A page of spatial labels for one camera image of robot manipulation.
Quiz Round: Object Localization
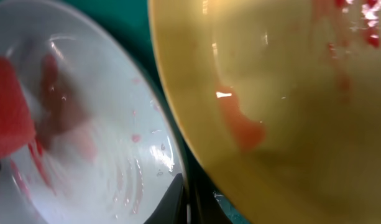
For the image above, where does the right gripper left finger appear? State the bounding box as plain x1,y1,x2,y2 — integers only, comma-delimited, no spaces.
144,174,187,224

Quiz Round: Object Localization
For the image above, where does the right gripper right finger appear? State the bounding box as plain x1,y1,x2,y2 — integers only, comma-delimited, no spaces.
190,180,232,224

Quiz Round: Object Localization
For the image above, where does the green plate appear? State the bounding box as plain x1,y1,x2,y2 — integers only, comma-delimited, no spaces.
149,0,381,223

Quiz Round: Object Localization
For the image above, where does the light blue plate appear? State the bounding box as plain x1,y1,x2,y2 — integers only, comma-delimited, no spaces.
0,1,185,224

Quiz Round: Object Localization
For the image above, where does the red sponge with dark scourer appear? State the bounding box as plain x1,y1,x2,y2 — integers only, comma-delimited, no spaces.
0,57,35,158

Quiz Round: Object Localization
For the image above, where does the blue plastic tray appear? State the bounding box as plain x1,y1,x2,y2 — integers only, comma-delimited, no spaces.
66,0,247,223

